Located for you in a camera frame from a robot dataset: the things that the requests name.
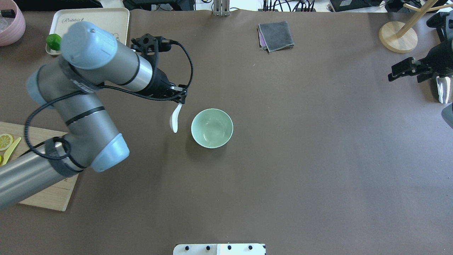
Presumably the cream tray with bear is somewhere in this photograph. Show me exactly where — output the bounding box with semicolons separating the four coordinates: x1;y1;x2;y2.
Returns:
49;7;130;45

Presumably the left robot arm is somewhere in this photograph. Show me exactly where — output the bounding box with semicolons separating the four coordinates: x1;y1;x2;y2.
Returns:
1;21;189;209

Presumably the green lime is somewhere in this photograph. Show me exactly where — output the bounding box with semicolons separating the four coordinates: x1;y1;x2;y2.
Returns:
46;33;62;51

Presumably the light green bowl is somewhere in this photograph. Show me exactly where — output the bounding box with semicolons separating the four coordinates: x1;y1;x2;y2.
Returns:
191;108;234;149

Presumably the wooden cup tree stand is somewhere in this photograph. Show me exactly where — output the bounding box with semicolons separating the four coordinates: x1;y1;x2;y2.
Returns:
378;0;453;53

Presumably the metal scoop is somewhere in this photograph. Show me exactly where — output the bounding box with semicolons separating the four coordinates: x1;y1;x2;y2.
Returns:
436;77;453;104

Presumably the yellow plastic knife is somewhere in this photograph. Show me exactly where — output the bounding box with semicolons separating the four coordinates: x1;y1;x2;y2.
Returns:
1;137;22;166

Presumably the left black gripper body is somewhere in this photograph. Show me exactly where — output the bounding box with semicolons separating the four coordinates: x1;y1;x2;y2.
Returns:
136;69;188;104

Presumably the wooden cutting board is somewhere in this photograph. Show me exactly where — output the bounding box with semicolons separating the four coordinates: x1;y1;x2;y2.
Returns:
0;122;78;212

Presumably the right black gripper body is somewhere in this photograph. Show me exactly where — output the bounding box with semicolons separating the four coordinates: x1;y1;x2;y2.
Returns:
387;42;453;83

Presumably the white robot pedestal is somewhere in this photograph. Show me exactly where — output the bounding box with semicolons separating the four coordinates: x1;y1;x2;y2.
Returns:
173;243;266;255

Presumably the pink bowl with ice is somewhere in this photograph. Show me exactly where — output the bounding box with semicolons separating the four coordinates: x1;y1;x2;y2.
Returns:
0;0;26;47

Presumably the grey folded cloth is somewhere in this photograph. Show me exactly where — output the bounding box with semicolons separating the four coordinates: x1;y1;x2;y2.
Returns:
257;21;294;53

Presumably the lower lemon slice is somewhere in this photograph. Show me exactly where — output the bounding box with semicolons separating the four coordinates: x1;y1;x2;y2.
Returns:
0;133;13;151

